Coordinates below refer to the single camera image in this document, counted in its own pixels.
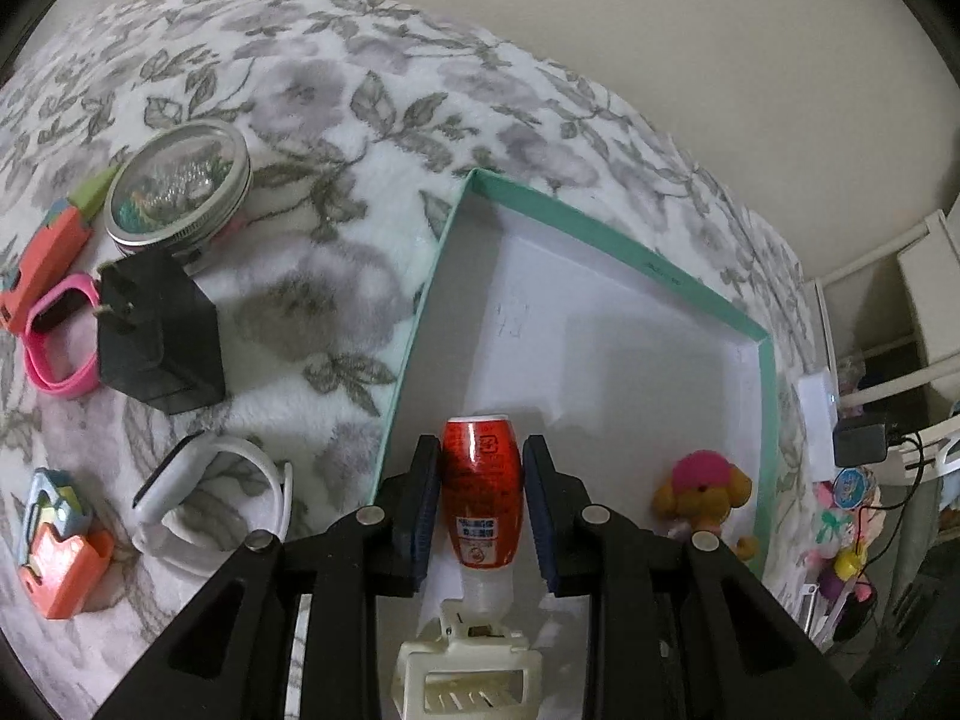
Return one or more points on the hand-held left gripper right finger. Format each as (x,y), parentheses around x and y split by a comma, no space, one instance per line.
(541,517)

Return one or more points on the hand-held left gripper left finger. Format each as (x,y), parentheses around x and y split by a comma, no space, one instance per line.
(421,517)

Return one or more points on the red bottle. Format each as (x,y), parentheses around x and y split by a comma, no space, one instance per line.
(480,480)

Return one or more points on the cream plastic clip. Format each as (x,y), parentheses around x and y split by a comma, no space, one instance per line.
(469,656)

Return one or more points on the brown dog toy figure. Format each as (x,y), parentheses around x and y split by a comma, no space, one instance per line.
(701,480)

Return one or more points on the teal-edged white tray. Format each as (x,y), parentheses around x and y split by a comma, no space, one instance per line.
(637,360)

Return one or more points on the white smartwatch band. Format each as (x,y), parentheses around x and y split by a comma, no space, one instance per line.
(154,514)

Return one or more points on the black power adapter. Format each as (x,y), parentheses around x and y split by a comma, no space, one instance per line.
(165,345)

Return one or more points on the round metal tin clear lid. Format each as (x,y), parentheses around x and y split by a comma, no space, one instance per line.
(176,180)

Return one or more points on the pink smartwatch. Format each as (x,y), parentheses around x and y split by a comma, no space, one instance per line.
(60,304)

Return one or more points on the orange carrot-shaped cutter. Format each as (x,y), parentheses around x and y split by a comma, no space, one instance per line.
(45,255)

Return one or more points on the white power strip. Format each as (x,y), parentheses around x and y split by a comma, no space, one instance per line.
(814,405)

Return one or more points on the pile of colourful small toys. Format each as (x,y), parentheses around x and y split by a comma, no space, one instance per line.
(847,562)

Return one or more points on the round blue badge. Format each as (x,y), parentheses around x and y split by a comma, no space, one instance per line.
(853,487)

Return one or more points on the orange and blue plastic holder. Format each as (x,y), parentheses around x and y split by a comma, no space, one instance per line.
(64,577)

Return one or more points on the grey floral blanket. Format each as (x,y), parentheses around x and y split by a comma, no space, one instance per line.
(337,90)

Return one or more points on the white shelf unit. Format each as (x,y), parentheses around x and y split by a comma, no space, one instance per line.
(930,292)

